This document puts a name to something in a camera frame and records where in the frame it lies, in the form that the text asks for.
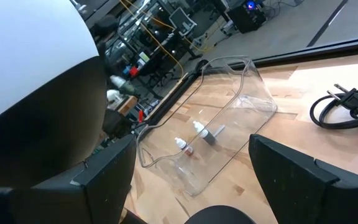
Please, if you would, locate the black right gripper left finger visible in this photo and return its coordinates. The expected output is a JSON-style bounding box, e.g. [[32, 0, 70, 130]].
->
[[32, 133, 138, 224]]

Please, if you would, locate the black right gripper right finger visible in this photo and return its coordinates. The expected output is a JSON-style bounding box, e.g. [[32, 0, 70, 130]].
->
[[248, 134, 358, 224]]

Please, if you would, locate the small red dropper bottle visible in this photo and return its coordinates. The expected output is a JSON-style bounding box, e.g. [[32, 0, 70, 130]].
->
[[174, 137, 195, 156]]

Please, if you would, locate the small white-capped dropper bottle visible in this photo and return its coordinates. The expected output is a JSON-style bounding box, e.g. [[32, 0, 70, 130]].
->
[[192, 121, 218, 146]]

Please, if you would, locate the clear plastic bin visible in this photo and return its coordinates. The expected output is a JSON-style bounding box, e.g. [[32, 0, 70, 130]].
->
[[135, 55, 278, 197]]

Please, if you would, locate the white globe lamp black base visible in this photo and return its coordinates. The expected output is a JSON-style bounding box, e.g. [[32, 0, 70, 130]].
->
[[0, 0, 256, 224]]

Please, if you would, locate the black computer with blue light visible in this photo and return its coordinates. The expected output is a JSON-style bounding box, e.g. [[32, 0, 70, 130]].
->
[[227, 0, 267, 34]]

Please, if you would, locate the grey desk monitor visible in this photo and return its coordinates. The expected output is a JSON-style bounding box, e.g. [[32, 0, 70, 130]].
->
[[168, 6, 198, 37]]

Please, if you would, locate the black lamp power cord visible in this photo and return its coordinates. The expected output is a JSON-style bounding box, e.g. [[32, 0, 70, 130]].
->
[[309, 83, 358, 130]]

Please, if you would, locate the black metal table frame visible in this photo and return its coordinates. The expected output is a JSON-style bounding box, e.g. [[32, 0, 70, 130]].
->
[[135, 35, 358, 131]]

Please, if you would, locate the yellow cable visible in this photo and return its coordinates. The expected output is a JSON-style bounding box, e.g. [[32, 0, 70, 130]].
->
[[119, 0, 213, 78]]

